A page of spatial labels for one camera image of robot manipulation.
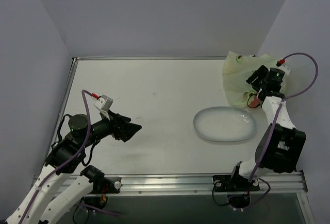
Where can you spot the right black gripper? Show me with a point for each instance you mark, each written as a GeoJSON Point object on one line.
{"type": "Point", "coordinates": [257, 77]}

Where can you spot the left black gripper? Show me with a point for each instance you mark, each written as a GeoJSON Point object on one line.
{"type": "Point", "coordinates": [119, 127]}

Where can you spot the pink fake peach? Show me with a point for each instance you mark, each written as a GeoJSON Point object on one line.
{"type": "Point", "coordinates": [254, 103]}

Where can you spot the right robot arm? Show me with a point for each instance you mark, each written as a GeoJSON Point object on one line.
{"type": "Point", "coordinates": [281, 145]}

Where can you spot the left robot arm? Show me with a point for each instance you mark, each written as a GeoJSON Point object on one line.
{"type": "Point", "coordinates": [43, 204]}

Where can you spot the white oval plate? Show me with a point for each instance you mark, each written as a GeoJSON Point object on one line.
{"type": "Point", "coordinates": [224, 124]}

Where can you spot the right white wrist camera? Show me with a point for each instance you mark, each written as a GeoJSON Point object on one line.
{"type": "Point", "coordinates": [281, 65]}

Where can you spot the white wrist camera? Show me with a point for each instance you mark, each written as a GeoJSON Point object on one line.
{"type": "Point", "coordinates": [103, 104]}
{"type": "Point", "coordinates": [281, 65]}

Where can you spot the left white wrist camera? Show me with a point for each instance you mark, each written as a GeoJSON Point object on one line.
{"type": "Point", "coordinates": [103, 104]}

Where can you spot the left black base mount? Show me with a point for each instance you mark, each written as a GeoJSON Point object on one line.
{"type": "Point", "coordinates": [101, 186]}

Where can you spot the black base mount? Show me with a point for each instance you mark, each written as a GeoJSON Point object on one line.
{"type": "Point", "coordinates": [237, 191]}
{"type": "Point", "coordinates": [101, 186]}

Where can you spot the aluminium table edge frame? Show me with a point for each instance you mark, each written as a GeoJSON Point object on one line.
{"type": "Point", "coordinates": [163, 97]}

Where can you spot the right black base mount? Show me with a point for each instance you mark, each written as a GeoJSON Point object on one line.
{"type": "Point", "coordinates": [237, 191]}

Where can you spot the aluminium front rail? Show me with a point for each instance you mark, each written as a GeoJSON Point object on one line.
{"type": "Point", "coordinates": [201, 184]}

